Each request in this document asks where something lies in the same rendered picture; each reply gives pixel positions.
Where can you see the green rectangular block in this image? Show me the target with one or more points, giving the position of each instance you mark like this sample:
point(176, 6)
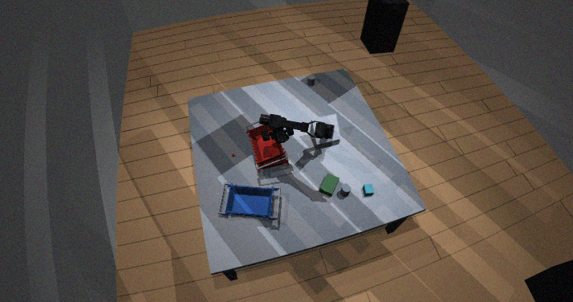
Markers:
point(329, 185)

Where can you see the small light blue block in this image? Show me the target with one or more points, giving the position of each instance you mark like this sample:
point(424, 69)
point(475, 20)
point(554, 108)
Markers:
point(368, 190)

